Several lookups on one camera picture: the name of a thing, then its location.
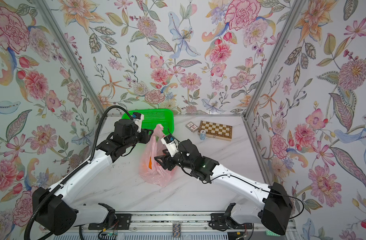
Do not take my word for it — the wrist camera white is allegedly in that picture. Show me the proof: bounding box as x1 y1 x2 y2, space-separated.
161 134 179 157
132 112 144 133

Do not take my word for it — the small patterned tag on rail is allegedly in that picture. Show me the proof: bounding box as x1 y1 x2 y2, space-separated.
172 223 181 239

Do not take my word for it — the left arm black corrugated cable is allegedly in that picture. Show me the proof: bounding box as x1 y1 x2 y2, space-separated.
23 105 133 240

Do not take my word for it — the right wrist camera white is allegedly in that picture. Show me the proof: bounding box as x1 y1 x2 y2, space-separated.
161 134 179 157

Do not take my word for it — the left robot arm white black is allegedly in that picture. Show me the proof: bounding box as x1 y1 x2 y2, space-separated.
29 119 153 236

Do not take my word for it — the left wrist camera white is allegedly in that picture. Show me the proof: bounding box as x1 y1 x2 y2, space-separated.
132 112 144 133

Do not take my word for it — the pink plastic bag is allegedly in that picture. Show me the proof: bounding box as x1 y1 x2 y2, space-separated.
139 124 175 188

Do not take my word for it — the green plastic basket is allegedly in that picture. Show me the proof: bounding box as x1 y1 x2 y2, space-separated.
129 109 175 135

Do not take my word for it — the blue poker chip stack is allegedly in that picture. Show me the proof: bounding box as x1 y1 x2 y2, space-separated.
199 130 207 141

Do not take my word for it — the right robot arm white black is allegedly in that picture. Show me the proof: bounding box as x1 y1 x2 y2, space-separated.
155 135 293 236

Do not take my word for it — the green led module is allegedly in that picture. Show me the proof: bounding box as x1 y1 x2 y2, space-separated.
265 230 281 237

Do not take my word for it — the wooden chessboard box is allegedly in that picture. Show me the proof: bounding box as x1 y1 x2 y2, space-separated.
198 121 233 141

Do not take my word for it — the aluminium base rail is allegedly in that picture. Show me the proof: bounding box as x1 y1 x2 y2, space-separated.
37 209 287 236

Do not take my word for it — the playing card deck box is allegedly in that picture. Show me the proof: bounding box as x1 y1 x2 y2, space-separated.
185 122 199 133

